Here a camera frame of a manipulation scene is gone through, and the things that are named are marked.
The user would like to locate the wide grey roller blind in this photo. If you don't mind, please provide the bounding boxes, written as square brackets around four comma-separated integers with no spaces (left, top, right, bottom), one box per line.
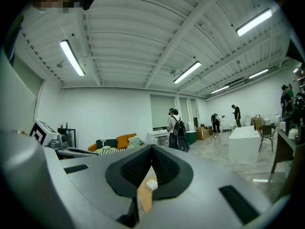
[150,94,176,128]

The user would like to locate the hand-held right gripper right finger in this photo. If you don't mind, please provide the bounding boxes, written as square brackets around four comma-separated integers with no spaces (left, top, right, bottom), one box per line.
[140,145,272,229]

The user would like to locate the green blanket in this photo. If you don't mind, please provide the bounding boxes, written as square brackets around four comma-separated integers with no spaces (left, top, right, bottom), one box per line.
[128,136,145,149]

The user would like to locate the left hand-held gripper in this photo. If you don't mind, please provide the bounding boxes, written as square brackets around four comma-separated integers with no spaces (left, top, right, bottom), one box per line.
[30,118,100,158]

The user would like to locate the white bathtub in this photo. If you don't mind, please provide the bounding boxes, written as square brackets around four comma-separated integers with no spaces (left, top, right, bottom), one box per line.
[228,125,261,163]

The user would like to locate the black white striped blanket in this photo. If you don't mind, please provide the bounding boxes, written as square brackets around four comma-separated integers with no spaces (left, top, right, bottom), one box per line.
[95,139,127,155]

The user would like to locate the dark wooden desk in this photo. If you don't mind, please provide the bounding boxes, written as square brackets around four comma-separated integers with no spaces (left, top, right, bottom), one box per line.
[270,129,305,201]

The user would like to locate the wooden coffee table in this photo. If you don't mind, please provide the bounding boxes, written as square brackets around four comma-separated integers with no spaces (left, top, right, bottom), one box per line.
[137,168,156,214]

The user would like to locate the black mini fridge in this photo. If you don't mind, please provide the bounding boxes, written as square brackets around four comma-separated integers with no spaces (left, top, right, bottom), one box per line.
[58,127,77,149]

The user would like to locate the white vanity cabinet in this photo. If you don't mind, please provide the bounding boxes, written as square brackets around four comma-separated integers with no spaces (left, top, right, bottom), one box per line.
[147,129,170,146]

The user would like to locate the dark green cabinet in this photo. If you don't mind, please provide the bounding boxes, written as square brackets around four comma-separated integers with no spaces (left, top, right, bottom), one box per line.
[185,130,198,146]

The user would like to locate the ceiling tube light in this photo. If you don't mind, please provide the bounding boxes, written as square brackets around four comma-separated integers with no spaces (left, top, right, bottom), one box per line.
[59,39,86,77]
[248,68,269,80]
[210,85,230,95]
[235,8,273,37]
[173,61,202,84]

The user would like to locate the large cardboard box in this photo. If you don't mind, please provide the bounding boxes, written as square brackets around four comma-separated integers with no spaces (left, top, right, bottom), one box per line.
[194,126,210,141]

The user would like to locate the orange sofa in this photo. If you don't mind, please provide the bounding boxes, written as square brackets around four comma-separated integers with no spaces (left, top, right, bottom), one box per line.
[88,133,145,155]

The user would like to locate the narrow grey roller blind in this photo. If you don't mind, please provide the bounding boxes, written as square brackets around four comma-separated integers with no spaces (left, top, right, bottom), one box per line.
[190,98,198,118]
[179,97,190,123]

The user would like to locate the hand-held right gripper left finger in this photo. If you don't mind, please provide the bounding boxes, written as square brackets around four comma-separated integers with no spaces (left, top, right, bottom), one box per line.
[59,145,153,221]

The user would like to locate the black chair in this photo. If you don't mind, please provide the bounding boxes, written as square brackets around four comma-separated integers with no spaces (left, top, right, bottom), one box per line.
[258,125,277,152]

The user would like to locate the white tissue box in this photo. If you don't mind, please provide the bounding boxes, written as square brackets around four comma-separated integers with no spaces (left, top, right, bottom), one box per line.
[145,179,159,190]

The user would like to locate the tall cardboard box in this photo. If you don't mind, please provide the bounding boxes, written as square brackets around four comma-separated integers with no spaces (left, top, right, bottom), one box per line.
[251,117,263,131]

